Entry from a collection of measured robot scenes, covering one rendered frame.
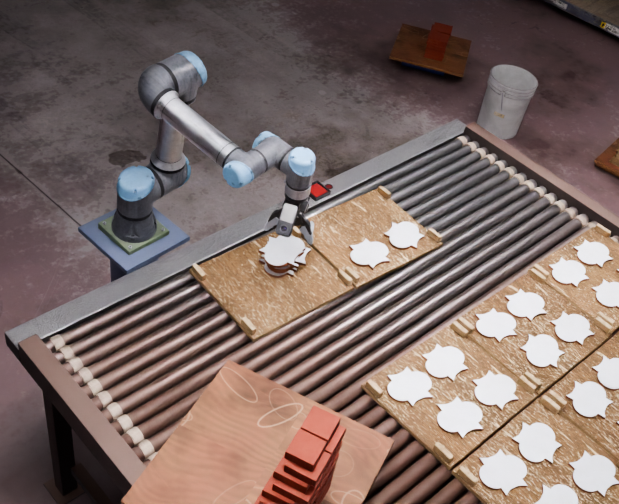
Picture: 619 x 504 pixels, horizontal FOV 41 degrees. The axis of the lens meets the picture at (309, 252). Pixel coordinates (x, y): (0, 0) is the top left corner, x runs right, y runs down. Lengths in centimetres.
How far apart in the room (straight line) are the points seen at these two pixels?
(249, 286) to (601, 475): 117
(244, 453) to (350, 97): 355
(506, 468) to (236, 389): 77
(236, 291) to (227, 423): 58
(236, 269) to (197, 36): 328
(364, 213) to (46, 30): 330
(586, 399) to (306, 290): 92
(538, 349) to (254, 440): 101
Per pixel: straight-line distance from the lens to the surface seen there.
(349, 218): 296
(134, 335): 253
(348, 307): 267
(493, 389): 255
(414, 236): 294
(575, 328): 284
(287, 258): 266
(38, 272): 403
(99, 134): 483
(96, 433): 228
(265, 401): 224
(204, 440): 216
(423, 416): 243
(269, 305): 260
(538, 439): 249
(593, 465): 251
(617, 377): 276
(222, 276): 267
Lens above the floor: 284
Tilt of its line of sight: 43 degrees down
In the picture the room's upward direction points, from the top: 11 degrees clockwise
